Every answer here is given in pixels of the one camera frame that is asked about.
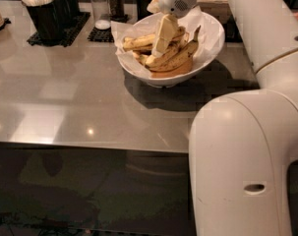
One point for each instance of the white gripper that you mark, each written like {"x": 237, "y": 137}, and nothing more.
{"x": 173, "y": 0}

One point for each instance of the white paper bowl liner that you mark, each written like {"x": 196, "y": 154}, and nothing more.
{"x": 210, "y": 33}

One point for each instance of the glass salt shaker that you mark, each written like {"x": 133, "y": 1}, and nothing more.
{"x": 100, "y": 14}

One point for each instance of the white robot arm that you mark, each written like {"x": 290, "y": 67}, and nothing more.
{"x": 241, "y": 144}

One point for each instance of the small black rubber mat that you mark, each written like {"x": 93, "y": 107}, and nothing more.
{"x": 101, "y": 31}

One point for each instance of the black napkin holder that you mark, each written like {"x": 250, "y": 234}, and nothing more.
{"x": 221, "y": 11}

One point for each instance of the black rubber mat left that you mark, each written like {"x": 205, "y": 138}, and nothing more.
{"x": 50, "y": 35}

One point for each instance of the bottom brown banana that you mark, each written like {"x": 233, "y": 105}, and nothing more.
{"x": 181, "y": 70}

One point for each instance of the black cup with white cutlery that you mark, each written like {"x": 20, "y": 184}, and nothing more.
{"x": 42, "y": 12}

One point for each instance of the small left banana piece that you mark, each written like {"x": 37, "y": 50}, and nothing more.
{"x": 140, "y": 57}

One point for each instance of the yellow banana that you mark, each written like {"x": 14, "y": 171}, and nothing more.
{"x": 153, "y": 61}
{"x": 145, "y": 42}

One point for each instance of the white ceramic bowl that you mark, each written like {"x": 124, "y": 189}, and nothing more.
{"x": 210, "y": 49}

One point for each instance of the right curved spotted banana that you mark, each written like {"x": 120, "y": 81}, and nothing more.
{"x": 178, "y": 59}

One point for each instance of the glass pepper shaker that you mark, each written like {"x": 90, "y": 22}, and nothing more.
{"x": 116, "y": 8}

